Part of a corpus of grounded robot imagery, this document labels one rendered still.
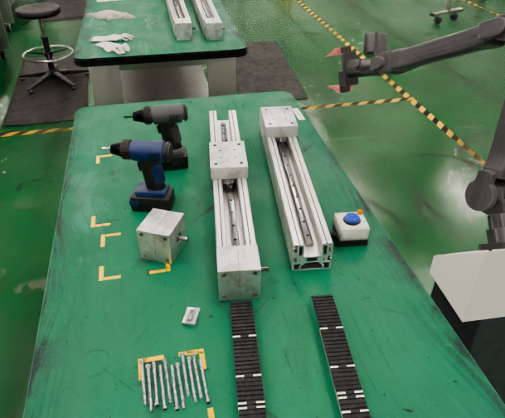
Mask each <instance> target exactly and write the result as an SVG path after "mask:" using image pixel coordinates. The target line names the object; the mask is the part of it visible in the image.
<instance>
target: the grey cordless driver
mask: <svg viewBox="0 0 505 418"><path fill-rule="evenodd" d="M124 118H125V119H127V118H133V120H134V121H136V122H141V123H145V124H152V123H154V124H156V125H157V129H158V133H159V134H161V135H162V139H163V141H165V142H170V143H171V144H172V149H173V153H172V160H170V162H166V161H165V162H164V163H161V164H162V167H163V171H167V170H175V169H184V168H188V156H187V149H186V147H183V145H182V143H181V141H182V136H181V133H180V129H179V127H178V124H175V123H181V122H182V121H183V120H184V121H185V122H187V120H188V115H187V106H186V105H185V104H182V105H181V104H160V105H153V107H152V108H151V107H150V106H144V107H143V108H142V109H140V110H137V111H134V112H133V115H132V116H124Z"/></svg>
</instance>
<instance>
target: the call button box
mask: <svg viewBox="0 0 505 418"><path fill-rule="evenodd" d="M348 213H356V214H357V212H342V213H335V214H334V219H333V232H329V233H330V236H331V238H332V239H335V238H336V241H337V244H338V247H349V246H363V245H367V242H368V236H369V231H370V228H369V225H368V224H367V221H366V219H365V217H364V215H363V213H362V215H359V216H360V221H359V222H358V223H354V224H352V223H349V222H347V221H345V215H346V214H348Z"/></svg>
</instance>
